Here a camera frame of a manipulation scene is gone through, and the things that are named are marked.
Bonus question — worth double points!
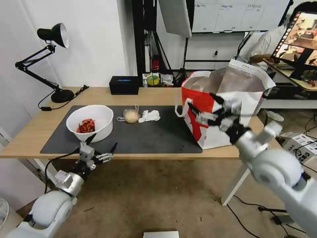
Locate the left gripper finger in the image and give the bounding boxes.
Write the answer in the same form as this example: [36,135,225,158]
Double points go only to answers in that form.
[95,142,118,164]
[79,135,96,150]

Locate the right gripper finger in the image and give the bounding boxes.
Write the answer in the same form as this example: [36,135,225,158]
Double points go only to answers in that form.
[187,102,219,127]
[210,93,242,115]

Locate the red white takeout bag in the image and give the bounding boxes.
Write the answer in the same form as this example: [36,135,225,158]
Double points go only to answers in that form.
[174,59,276,150]

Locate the red food scraps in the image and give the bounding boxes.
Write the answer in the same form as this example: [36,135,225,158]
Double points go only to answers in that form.
[76,119,96,134]

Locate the white plastic bowl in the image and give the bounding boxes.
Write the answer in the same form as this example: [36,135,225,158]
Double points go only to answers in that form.
[66,104,114,143]

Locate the white shoe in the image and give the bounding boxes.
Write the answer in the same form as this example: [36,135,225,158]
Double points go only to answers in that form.
[266,110,285,122]

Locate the round bun in plastic wrap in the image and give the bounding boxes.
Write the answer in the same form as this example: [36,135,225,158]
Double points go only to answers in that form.
[117,105,141,123]

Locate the black table mat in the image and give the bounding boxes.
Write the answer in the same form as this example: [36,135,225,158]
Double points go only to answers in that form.
[40,105,203,154]

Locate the crumpled white tissue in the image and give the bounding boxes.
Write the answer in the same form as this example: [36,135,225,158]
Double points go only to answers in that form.
[138,110,161,123]

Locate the white table leg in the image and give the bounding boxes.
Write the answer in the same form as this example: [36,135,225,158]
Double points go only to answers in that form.
[221,168,251,207]

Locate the black light stand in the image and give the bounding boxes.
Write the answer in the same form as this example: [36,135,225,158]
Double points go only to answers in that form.
[171,36,192,87]

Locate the white printed cardboard box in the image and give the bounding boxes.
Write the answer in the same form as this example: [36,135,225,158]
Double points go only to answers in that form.
[279,132,317,165]

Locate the yellow green tape roll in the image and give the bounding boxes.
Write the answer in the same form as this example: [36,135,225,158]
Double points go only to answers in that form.
[146,74,160,86]

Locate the wooden side desk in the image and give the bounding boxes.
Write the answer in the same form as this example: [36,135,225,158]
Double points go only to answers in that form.
[265,58,317,92]

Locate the person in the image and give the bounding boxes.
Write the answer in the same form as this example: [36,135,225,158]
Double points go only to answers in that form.
[238,1,317,67]

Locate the black tissue box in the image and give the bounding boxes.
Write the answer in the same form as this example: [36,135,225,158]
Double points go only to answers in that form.
[109,76,140,96]

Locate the red box on shelf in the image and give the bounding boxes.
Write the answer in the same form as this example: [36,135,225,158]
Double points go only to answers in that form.
[151,55,161,71]

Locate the whiteboard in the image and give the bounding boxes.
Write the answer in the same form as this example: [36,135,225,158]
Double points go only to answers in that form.
[192,0,293,34]

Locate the white fan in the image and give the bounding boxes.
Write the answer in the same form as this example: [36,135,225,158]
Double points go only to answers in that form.
[0,197,10,231]

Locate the robot front shell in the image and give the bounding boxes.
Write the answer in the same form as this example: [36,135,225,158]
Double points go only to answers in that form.
[143,231,180,238]

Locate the tablet screen on stand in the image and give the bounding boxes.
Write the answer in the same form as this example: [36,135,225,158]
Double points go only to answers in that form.
[270,3,317,67]

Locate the grey power adapter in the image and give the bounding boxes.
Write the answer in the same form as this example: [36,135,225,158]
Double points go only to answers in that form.
[272,215,294,225]

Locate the white softbox light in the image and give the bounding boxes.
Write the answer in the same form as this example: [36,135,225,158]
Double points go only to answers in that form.
[158,0,193,39]

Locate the black desk lamp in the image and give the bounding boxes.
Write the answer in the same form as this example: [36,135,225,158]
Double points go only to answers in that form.
[15,22,75,103]

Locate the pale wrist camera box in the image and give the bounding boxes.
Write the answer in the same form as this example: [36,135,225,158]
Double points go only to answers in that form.
[219,118,233,132]
[79,145,96,162]

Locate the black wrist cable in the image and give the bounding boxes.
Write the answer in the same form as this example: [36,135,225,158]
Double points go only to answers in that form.
[44,147,81,194]

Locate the black lamp cable with switch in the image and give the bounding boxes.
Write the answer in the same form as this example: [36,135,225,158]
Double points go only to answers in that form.
[37,85,90,112]

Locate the black floor cable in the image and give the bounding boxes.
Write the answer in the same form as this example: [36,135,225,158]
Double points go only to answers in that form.
[232,195,308,234]

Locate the black metal shelf frame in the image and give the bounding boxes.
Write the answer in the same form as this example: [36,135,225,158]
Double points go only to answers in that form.
[131,0,159,75]

